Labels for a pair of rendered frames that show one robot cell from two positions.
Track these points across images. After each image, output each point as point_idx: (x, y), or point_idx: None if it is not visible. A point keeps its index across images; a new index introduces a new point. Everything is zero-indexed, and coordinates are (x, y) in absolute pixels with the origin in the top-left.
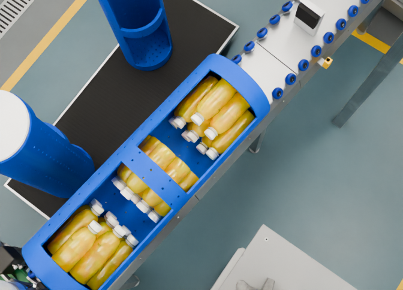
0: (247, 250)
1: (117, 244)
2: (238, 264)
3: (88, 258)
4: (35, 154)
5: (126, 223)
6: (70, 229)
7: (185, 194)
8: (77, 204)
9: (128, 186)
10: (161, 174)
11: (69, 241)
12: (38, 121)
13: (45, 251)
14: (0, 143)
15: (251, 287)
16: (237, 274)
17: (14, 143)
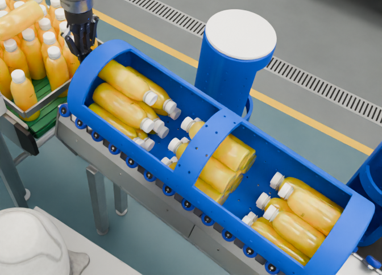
0: (127, 267)
1: (132, 123)
2: (109, 257)
3: (117, 95)
4: (219, 77)
5: (157, 150)
6: (148, 81)
7: (192, 181)
8: (172, 74)
9: (195, 122)
10: (212, 143)
11: (135, 74)
12: (252, 73)
13: (124, 51)
14: (225, 40)
15: (79, 271)
16: (97, 255)
17: (227, 49)
